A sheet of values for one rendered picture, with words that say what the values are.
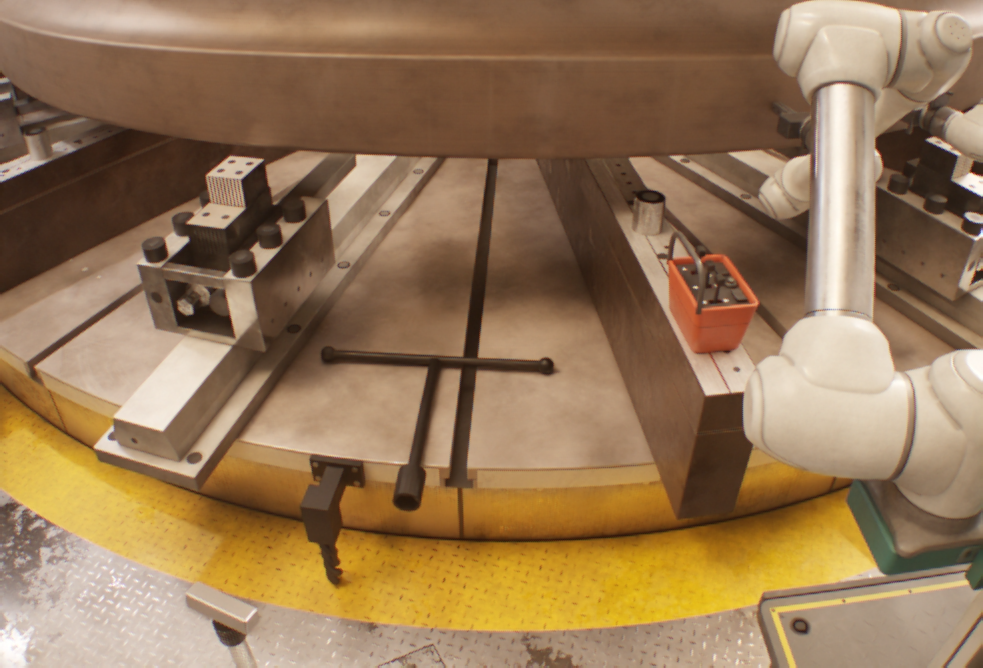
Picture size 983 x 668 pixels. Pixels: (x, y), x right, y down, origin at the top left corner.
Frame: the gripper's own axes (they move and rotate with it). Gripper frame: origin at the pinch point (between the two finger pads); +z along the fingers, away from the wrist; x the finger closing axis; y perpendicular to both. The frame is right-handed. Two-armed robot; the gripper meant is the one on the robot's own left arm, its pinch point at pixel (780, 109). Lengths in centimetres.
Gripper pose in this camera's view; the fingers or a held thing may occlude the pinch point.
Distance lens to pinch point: 215.2
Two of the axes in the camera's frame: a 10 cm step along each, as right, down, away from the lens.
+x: -9.6, 1.5, -2.2
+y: 0.0, -8.2, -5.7
